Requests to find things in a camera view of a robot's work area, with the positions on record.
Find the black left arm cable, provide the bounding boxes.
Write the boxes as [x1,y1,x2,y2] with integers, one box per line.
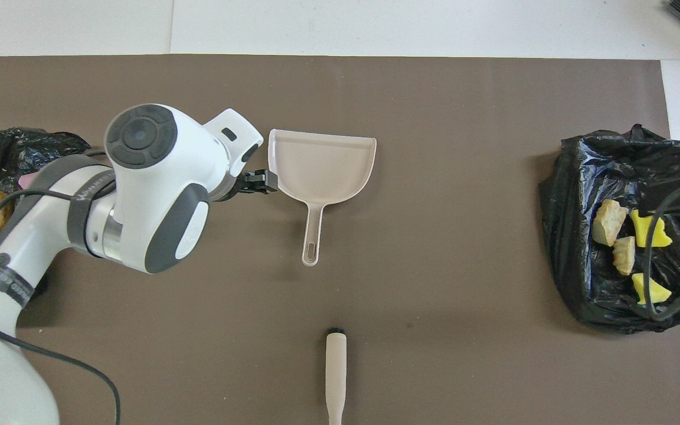
[0,151,122,425]

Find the yellow sponge chunk green edge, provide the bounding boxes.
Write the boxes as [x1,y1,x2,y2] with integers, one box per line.
[632,272,673,306]

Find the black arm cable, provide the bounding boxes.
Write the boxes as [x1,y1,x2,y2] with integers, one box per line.
[638,175,680,322]
[0,151,122,425]

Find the large pale foam scrap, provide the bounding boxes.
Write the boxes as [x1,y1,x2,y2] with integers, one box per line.
[591,199,629,247]

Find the large yellow sponge chunk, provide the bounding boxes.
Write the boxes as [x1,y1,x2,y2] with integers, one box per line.
[629,208,673,249]

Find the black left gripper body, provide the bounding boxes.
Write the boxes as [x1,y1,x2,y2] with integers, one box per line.
[213,170,258,203]

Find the black bag lined bin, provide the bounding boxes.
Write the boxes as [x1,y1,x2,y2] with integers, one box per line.
[539,124,680,335]

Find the beige hand brush black bristles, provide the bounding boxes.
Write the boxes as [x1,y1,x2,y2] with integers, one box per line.
[325,328,348,425]

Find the brown table mat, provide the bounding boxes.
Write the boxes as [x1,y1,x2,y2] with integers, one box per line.
[0,55,680,425]

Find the pale pink plastic dustpan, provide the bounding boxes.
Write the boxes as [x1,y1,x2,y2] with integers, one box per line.
[267,129,377,267]

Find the small pale foam scrap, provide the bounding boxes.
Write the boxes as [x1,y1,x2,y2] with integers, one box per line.
[612,236,636,276]

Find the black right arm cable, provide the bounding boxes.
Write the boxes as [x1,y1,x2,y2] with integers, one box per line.
[638,175,680,322]

